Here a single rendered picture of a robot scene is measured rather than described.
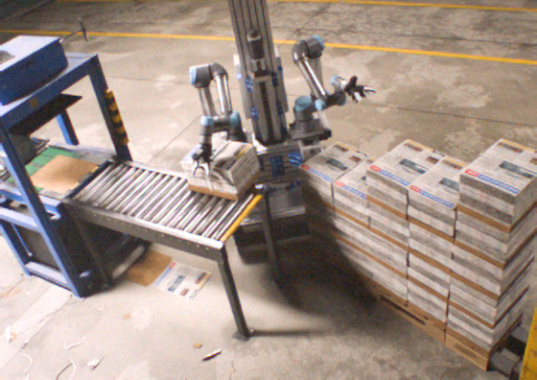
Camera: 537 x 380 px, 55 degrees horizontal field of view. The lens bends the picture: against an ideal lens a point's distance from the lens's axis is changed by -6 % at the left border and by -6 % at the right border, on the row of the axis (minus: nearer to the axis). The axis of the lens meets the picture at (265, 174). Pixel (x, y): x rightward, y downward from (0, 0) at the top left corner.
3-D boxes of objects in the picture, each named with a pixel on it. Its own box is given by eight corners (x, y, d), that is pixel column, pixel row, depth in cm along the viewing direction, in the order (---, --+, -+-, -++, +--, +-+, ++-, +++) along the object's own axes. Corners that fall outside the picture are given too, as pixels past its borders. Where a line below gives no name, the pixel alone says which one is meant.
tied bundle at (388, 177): (408, 169, 326) (407, 137, 313) (447, 187, 306) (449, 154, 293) (366, 200, 309) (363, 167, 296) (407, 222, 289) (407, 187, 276)
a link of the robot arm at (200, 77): (225, 134, 376) (210, 68, 339) (204, 139, 376) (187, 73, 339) (224, 124, 385) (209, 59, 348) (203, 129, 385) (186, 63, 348)
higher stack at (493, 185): (478, 306, 334) (499, 135, 260) (521, 331, 314) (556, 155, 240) (443, 344, 316) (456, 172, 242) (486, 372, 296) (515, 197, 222)
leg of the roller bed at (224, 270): (249, 331, 350) (228, 257, 311) (245, 338, 346) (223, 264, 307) (242, 328, 352) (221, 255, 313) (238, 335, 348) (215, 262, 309)
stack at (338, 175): (347, 231, 413) (338, 138, 365) (479, 307, 333) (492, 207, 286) (311, 259, 395) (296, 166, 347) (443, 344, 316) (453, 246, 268)
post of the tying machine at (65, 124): (106, 206, 488) (44, 50, 400) (100, 212, 483) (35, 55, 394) (100, 204, 493) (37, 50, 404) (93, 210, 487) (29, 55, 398)
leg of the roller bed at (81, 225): (113, 280, 408) (81, 213, 369) (108, 286, 404) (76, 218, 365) (107, 278, 411) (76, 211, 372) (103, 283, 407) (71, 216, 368)
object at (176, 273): (212, 273, 399) (212, 273, 398) (191, 300, 380) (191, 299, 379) (174, 261, 416) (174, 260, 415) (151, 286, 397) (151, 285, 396)
